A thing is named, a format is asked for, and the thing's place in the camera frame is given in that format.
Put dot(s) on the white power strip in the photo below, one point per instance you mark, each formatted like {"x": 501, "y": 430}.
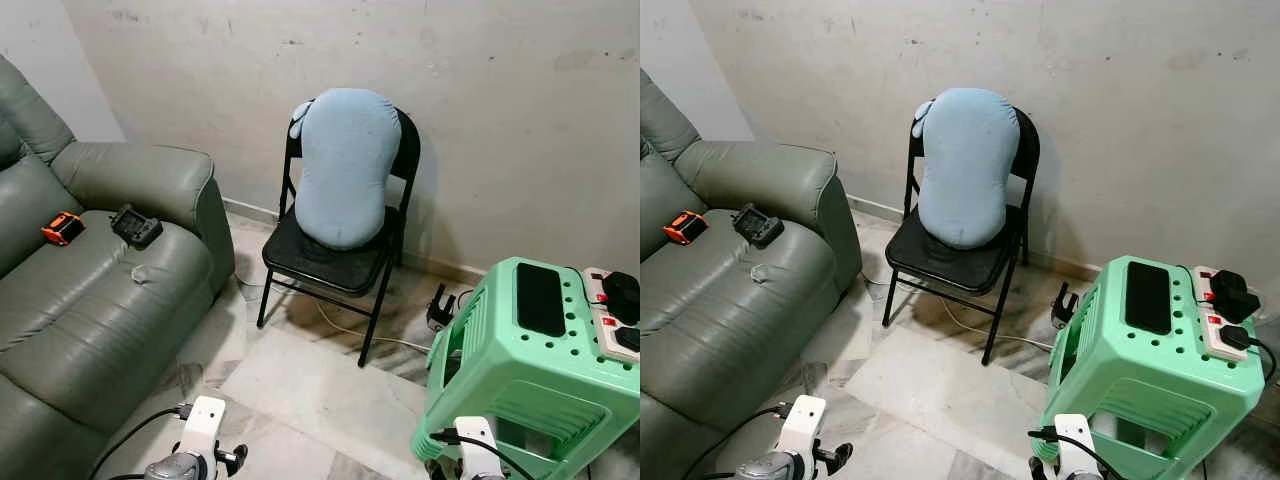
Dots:
{"x": 603, "y": 333}
{"x": 1212, "y": 340}

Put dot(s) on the large black power adapter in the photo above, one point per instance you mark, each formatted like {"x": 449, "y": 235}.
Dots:
{"x": 622, "y": 295}
{"x": 1235, "y": 298}

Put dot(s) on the small black plug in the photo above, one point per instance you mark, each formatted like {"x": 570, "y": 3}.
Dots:
{"x": 1238, "y": 338}
{"x": 630, "y": 338}

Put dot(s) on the black charger with prongs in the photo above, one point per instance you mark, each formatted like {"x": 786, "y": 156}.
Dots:
{"x": 1064, "y": 305}
{"x": 440, "y": 310}

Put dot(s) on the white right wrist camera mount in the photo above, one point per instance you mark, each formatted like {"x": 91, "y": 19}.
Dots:
{"x": 475, "y": 445}
{"x": 1073, "y": 445}

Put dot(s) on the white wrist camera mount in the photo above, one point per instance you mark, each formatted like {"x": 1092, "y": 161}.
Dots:
{"x": 805, "y": 420}
{"x": 475, "y": 445}
{"x": 205, "y": 420}
{"x": 1073, "y": 445}

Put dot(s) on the green plastic stool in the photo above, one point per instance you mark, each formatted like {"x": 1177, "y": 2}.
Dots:
{"x": 1140, "y": 385}
{"x": 520, "y": 385}

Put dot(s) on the black folding chair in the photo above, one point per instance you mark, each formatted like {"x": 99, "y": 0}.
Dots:
{"x": 320, "y": 265}
{"x": 950, "y": 265}

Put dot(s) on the black battery charger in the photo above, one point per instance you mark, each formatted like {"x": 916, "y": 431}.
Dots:
{"x": 135, "y": 226}
{"x": 757, "y": 224}

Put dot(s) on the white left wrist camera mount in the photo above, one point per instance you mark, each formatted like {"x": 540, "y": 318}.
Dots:
{"x": 205, "y": 420}
{"x": 805, "y": 420}

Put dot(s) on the flat black power bank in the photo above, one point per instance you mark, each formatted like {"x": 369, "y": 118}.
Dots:
{"x": 1148, "y": 298}
{"x": 540, "y": 300}

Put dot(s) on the orange and black device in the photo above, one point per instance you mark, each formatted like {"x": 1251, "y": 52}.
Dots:
{"x": 62, "y": 229}
{"x": 685, "y": 228}

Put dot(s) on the light blue pillow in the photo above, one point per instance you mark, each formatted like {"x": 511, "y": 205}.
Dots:
{"x": 345, "y": 165}
{"x": 965, "y": 165}

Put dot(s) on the grey-green leather sofa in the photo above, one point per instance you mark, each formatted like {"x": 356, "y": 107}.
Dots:
{"x": 90, "y": 300}
{"x": 730, "y": 300}

